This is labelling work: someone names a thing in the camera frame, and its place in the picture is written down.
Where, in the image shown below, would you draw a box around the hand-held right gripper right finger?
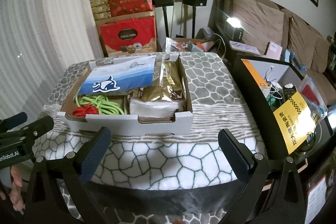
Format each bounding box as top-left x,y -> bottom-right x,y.
218,129 -> 306,224

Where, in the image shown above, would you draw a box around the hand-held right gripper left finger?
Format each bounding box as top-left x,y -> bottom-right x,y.
26,127 -> 113,224

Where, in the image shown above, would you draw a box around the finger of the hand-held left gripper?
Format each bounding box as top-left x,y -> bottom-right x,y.
15,115 -> 55,141
0,112 -> 28,131

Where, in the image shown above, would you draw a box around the red ribbon ornament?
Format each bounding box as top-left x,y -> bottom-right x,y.
72,105 -> 98,117

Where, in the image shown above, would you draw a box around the green rope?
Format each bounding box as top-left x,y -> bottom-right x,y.
73,93 -> 126,116

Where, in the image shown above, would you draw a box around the white cardboard box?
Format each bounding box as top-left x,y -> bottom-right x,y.
57,53 -> 195,136

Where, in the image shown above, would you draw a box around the blue dolphin print tissue pack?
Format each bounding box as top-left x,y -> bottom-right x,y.
78,55 -> 157,96

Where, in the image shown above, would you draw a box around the gold tissue pack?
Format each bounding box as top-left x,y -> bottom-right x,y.
129,59 -> 186,107

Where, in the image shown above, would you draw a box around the person's left hand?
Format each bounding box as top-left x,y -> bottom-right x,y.
0,168 -> 26,212

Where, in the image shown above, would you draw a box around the yellow checkered pack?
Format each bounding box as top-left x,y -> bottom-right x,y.
272,91 -> 320,155

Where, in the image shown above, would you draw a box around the black storage bin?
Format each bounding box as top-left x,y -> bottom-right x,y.
232,54 -> 336,163

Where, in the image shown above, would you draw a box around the white curtain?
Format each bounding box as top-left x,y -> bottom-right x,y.
0,0 -> 107,119

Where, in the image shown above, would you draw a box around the box with white label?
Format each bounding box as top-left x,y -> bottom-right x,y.
305,174 -> 336,224

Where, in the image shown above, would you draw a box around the red packet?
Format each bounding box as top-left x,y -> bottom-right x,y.
300,74 -> 329,115

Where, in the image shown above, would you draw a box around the phone in pink case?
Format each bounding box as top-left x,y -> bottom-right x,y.
229,41 -> 260,55

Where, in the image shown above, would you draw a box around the brown cardboard carton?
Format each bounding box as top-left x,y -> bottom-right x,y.
94,10 -> 158,57

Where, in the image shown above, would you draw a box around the pink box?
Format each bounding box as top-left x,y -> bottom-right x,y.
265,41 -> 283,59

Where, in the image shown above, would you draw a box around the plastic bag of snacks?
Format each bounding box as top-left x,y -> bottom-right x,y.
165,37 -> 210,53

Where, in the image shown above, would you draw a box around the red chocolate gift bag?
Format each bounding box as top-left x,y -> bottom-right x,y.
100,17 -> 158,56

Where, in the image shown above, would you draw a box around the gold tissue box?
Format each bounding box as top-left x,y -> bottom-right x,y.
93,12 -> 112,21
90,0 -> 110,8
91,5 -> 111,14

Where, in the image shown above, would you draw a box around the bright lamp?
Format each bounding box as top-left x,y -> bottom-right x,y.
224,17 -> 244,40

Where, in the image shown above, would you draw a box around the brown cushion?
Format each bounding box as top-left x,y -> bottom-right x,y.
230,0 -> 286,46
288,15 -> 332,73

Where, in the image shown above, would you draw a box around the black speaker stand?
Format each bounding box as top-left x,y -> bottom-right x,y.
191,6 -> 198,39
162,6 -> 170,39

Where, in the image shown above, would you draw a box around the dark sofa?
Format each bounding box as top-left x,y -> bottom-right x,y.
207,0 -> 336,89

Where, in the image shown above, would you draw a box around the white cable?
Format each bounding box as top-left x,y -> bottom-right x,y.
262,66 -> 282,99

